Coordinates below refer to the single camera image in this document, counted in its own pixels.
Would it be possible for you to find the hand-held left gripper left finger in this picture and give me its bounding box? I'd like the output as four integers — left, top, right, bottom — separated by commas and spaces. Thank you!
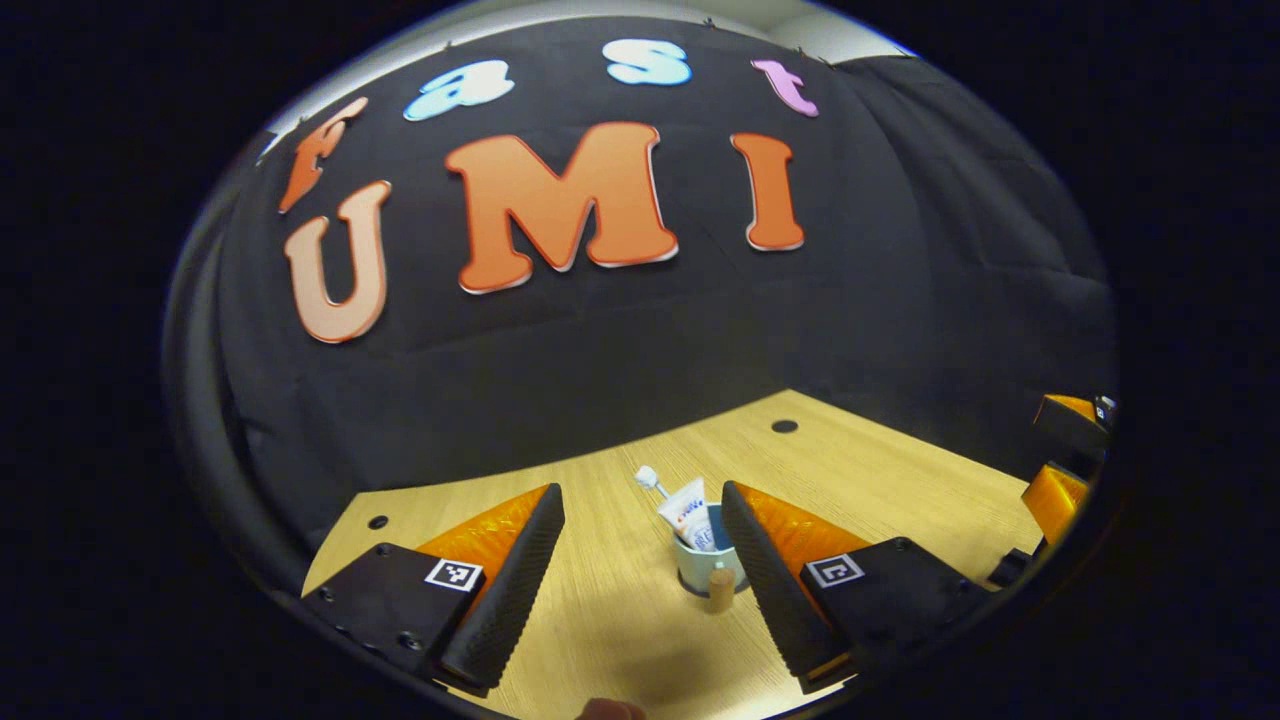
300, 483, 567, 698

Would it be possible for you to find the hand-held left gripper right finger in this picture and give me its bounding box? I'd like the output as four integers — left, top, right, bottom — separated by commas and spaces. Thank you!
720, 480, 991, 696

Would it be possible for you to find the blue cup with wooden handle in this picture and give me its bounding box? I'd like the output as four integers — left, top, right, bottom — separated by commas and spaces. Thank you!
672, 503, 749, 613

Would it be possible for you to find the white toothpaste tube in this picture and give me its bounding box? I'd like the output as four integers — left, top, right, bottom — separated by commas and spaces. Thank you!
657, 477, 719, 553

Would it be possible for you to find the wooden desktop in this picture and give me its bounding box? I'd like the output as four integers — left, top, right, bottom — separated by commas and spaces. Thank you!
300, 390, 1046, 720

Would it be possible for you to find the black backdrop cloth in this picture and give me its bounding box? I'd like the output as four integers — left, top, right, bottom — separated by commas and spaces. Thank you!
160, 15, 1116, 601

